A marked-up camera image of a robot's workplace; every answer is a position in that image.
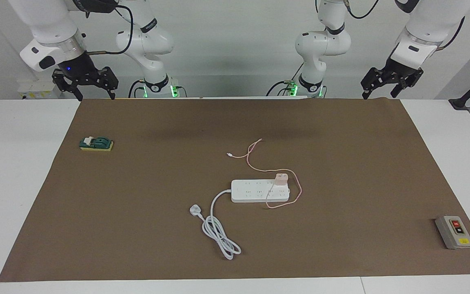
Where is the grey on-off switch box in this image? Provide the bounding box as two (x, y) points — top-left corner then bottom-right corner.
(435, 215), (470, 250)

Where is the white power strip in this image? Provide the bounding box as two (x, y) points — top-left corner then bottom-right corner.
(231, 180), (291, 203)

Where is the green knife switch yellow base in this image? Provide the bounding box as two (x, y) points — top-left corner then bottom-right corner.
(79, 136), (114, 152)

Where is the brown table mat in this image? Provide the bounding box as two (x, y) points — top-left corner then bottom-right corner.
(0, 97), (470, 283)

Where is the black left base cable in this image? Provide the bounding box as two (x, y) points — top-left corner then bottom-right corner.
(266, 65), (305, 97)

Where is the black right base cable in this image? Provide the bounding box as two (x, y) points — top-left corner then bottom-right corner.
(128, 79), (148, 98)

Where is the white wall outlet box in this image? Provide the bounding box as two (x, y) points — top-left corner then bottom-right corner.
(17, 80), (66, 100)

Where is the pink charging cable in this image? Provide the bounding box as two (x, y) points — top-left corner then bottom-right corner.
(226, 138), (303, 209)

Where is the black base cable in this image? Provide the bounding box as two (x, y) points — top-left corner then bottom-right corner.
(128, 79), (148, 98)
(266, 65), (305, 97)

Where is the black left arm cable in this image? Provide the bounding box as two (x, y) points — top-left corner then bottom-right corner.
(343, 0), (465, 50)

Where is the white power cord with plug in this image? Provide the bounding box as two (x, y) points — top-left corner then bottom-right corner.
(189, 189), (242, 261)

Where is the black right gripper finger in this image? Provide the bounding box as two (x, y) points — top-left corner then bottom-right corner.
(96, 67), (119, 100)
(52, 69), (84, 101)

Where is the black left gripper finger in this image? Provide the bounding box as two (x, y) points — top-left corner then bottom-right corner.
(390, 71), (424, 98)
(361, 67), (388, 100)

